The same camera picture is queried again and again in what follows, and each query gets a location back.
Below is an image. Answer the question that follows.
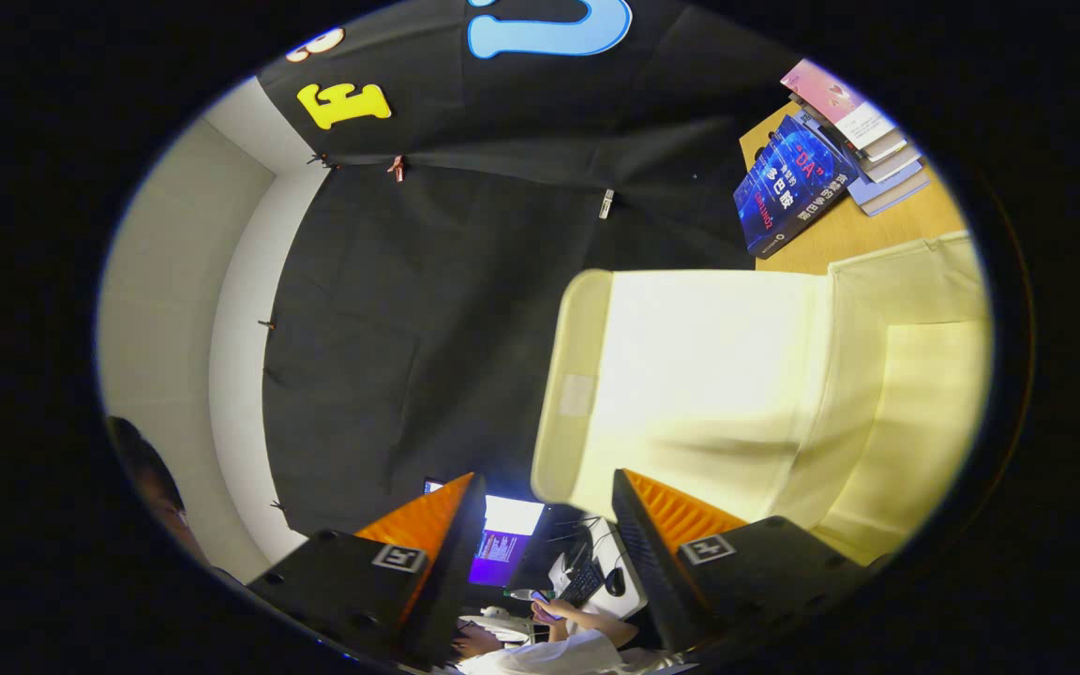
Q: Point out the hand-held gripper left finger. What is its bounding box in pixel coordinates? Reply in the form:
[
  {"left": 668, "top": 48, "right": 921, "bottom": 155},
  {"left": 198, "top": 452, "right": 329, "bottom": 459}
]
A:
[{"left": 247, "top": 472, "right": 488, "bottom": 670}]

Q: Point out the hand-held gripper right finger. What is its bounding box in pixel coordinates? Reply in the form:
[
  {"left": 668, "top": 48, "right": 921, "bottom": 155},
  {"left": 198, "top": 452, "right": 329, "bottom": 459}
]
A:
[{"left": 612, "top": 468, "right": 881, "bottom": 654}]

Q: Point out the cream fabric storage box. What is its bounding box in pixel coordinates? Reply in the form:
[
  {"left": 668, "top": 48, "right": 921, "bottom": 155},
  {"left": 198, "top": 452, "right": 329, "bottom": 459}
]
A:
[{"left": 531, "top": 230, "right": 993, "bottom": 568}]

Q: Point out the white desk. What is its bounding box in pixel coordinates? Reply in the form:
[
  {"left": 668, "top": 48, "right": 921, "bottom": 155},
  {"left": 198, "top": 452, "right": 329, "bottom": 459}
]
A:
[{"left": 547, "top": 516, "right": 653, "bottom": 622}]

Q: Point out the black keyboard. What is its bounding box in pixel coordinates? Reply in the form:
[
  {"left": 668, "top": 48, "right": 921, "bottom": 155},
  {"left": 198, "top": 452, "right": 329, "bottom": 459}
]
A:
[{"left": 557, "top": 553, "right": 608, "bottom": 608}]

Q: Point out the blue printed book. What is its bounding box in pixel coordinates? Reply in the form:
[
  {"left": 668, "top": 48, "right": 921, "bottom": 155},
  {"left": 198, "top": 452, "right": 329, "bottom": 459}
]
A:
[{"left": 733, "top": 112, "right": 862, "bottom": 260}]

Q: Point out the light blue book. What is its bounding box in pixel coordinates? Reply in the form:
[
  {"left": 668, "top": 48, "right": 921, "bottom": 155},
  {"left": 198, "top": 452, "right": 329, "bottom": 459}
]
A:
[{"left": 845, "top": 164, "right": 931, "bottom": 218}]

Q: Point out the grey book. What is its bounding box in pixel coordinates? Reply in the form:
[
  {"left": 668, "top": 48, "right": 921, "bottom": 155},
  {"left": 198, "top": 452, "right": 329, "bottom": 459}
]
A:
[{"left": 854, "top": 131, "right": 923, "bottom": 184}]

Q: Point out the pink cover book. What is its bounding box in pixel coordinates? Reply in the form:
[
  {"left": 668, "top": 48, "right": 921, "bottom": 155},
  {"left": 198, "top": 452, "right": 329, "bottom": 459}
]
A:
[{"left": 780, "top": 58, "right": 899, "bottom": 156}]

